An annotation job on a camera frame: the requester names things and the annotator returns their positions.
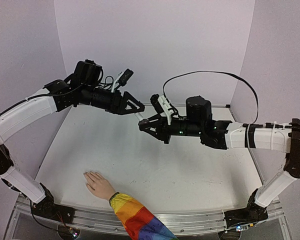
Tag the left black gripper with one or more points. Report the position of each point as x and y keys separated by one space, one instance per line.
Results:
x=120 y=104

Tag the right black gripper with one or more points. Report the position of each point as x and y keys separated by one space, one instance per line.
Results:
x=166 y=130

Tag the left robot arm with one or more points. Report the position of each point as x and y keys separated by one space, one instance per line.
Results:
x=83 y=87

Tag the rainbow sleeve forearm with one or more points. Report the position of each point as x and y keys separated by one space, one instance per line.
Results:
x=138 y=221

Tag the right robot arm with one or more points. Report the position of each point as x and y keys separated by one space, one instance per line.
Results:
x=226 y=134

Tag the mannequin hand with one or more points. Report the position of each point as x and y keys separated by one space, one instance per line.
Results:
x=99 y=186

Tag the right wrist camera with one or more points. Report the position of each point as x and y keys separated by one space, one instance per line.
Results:
x=163 y=106

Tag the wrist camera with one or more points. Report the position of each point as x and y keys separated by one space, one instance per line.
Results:
x=163 y=106
x=122 y=79

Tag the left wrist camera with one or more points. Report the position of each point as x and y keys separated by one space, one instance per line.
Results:
x=122 y=79

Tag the aluminium front rail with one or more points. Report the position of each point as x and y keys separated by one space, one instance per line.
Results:
x=180 y=224

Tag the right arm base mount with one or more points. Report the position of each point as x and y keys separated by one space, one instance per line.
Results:
x=251 y=214

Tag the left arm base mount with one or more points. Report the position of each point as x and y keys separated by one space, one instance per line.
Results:
x=48 y=209

